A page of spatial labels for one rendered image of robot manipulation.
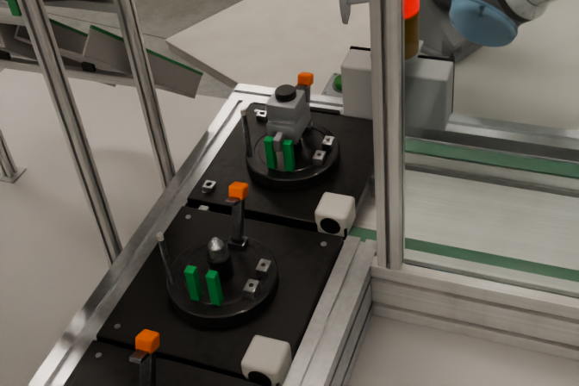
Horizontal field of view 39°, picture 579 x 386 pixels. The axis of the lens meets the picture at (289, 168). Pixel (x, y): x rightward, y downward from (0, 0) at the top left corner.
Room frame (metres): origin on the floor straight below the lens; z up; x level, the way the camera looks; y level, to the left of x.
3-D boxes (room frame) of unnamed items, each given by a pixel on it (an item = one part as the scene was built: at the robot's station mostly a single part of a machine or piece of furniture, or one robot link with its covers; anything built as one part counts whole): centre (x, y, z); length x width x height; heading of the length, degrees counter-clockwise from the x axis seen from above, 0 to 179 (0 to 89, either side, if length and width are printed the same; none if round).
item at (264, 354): (0.70, 0.10, 1.01); 0.24 x 0.24 x 0.13; 65
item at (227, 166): (0.93, -0.01, 0.96); 0.24 x 0.24 x 0.02; 65
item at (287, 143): (0.89, 0.00, 1.02); 0.01 x 0.01 x 0.05; 65
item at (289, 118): (0.92, 0.00, 1.06); 0.08 x 0.04 x 0.07; 155
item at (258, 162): (0.93, -0.01, 0.98); 0.14 x 0.14 x 0.02
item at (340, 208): (0.80, -0.05, 0.97); 0.05 x 0.05 x 0.04; 65
